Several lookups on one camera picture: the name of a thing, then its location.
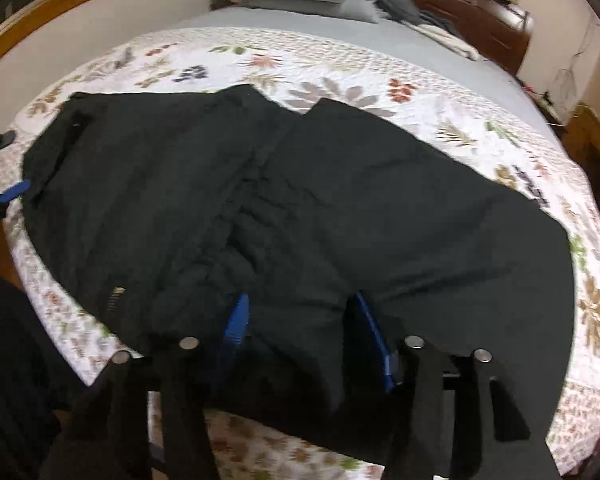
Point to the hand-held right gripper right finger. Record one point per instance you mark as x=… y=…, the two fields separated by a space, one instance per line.
x=372 y=340

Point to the black quilted pants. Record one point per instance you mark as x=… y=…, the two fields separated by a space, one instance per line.
x=330 y=185

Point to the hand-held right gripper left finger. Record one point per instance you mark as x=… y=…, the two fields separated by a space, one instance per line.
x=237 y=320

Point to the dark wooden headboard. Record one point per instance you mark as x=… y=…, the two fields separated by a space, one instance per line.
x=480 y=15

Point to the dark grey blanket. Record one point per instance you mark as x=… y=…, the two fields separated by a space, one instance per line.
x=405 y=7

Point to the person's leg in dark trousers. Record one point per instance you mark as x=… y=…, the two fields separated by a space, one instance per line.
x=15 y=380

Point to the light wooden desk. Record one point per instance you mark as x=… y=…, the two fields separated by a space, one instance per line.
x=592 y=155

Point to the floral white quilt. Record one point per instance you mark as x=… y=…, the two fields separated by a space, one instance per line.
x=380 y=85

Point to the white cloth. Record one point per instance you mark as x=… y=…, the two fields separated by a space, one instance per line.
x=455 y=42

